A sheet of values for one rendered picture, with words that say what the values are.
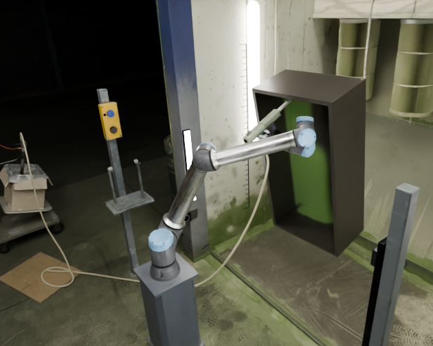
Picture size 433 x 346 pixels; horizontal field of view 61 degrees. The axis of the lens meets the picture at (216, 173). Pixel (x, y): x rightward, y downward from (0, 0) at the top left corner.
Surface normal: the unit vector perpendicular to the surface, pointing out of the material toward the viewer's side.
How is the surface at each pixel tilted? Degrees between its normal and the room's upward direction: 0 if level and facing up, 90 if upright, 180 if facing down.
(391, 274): 90
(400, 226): 90
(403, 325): 0
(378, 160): 57
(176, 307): 90
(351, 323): 0
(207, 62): 90
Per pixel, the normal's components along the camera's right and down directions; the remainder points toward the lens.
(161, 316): -0.16, 0.43
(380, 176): -0.71, -0.25
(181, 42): 0.58, 0.32
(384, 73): -0.81, 0.29
